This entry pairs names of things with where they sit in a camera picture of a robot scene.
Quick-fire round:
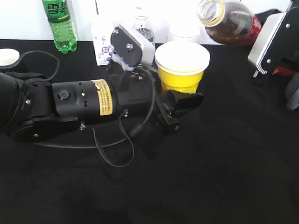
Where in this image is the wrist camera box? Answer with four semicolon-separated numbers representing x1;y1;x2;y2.
248;12;286;78
111;23;155;67

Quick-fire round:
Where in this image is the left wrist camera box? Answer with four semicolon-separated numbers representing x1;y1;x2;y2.
111;23;155;67

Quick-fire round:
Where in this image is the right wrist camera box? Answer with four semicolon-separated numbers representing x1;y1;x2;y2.
248;12;286;78

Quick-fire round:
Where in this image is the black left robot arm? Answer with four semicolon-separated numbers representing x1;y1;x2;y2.
0;64;204;143

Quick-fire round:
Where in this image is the yellow plastic cup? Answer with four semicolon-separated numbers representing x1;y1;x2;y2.
155;41;211;93

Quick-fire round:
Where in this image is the white ceramic mug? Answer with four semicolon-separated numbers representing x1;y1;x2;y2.
167;23;200;43

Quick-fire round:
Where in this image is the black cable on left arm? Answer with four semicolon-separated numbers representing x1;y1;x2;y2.
17;50;156;168

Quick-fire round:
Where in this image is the white blueberry milk carton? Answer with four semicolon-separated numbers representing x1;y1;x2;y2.
91;15;114;66

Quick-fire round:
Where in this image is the cola bottle red label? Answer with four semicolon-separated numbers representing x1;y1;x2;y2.
197;0;262;46

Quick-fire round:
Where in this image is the black cup white interior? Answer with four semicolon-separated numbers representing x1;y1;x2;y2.
0;48;24;72

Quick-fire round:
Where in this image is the clear water bottle green label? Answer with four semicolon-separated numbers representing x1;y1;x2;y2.
133;6;155;46

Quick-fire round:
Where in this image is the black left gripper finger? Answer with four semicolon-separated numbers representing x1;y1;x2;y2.
146;66;162;93
150;90;204;134

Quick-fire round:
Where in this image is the grey mug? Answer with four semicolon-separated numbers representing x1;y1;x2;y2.
285;73;299;111

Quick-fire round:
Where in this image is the green sprite bottle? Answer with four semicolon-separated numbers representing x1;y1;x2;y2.
42;0;77;54

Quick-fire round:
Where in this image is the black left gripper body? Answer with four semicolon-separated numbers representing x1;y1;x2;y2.
107;63;160;122

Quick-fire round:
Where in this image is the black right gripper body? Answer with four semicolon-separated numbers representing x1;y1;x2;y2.
262;6;299;77

